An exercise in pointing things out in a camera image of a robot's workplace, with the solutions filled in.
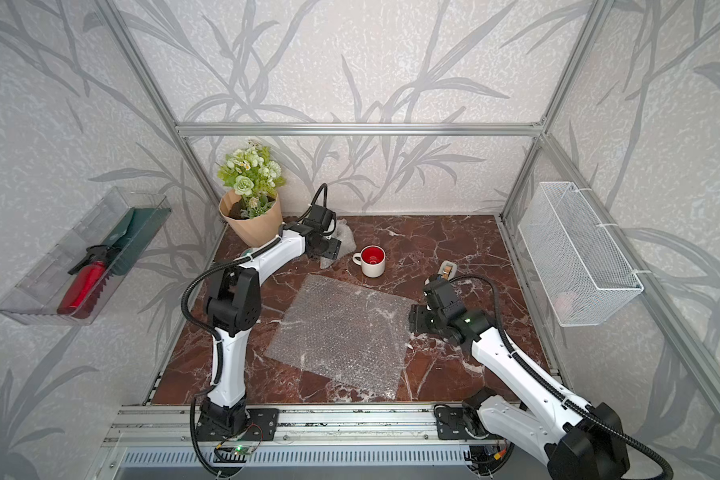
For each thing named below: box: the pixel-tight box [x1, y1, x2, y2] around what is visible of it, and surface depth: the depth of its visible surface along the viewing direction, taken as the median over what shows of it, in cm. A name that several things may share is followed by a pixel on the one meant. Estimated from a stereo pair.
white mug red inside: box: [352, 244, 386, 279], surface depth 103 cm
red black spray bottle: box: [57, 245, 110, 319], surface depth 60 cm
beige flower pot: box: [219, 189, 283, 247], surface depth 103 cm
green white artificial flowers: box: [218, 141, 286, 219], surface depth 98 cm
